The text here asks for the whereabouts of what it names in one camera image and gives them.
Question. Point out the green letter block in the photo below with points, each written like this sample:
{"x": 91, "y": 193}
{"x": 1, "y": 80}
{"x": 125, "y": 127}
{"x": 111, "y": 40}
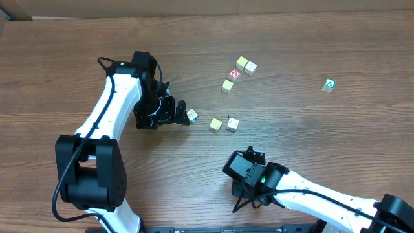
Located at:
{"x": 329, "y": 85}

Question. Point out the white block upper cluster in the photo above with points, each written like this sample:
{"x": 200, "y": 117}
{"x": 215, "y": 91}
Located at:
{"x": 250, "y": 68}

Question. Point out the yellow block upper cluster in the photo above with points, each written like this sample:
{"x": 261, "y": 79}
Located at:
{"x": 241, "y": 63}

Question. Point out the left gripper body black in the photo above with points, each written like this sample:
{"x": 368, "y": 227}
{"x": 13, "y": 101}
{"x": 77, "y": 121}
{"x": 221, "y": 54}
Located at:
{"x": 158, "y": 109}

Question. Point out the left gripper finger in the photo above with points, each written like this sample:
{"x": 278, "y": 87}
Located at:
{"x": 166, "y": 89}
{"x": 181, "y": 113}

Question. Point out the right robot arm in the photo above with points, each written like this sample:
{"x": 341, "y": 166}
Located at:
{"x": 263, "y": 183}

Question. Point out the yellow block lower cluster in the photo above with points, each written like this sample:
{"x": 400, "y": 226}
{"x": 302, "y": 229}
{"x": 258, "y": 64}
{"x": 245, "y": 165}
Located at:
{"x": 227, "y": 86}

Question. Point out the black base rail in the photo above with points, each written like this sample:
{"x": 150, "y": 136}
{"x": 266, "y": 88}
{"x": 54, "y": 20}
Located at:
{"x": 287, "y": 228}

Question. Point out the red circle block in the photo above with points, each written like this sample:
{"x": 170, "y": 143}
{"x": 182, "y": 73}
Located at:
{"x": 234, "y": 75}

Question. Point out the yellow block cluster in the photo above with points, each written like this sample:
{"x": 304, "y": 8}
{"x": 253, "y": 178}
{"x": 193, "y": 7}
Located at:
{"x": 227, "y": 86}
{"x": 241, "y": 63}

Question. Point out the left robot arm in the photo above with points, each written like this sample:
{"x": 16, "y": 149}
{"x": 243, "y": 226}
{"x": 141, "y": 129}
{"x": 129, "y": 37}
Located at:
{"x": 92, "y": 180}

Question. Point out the white patterned block centre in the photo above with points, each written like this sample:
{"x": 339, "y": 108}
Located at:
{"x": 232, "y": 124}

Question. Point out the block with blue side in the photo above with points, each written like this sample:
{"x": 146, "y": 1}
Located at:
{"x": 192, "y": 116}

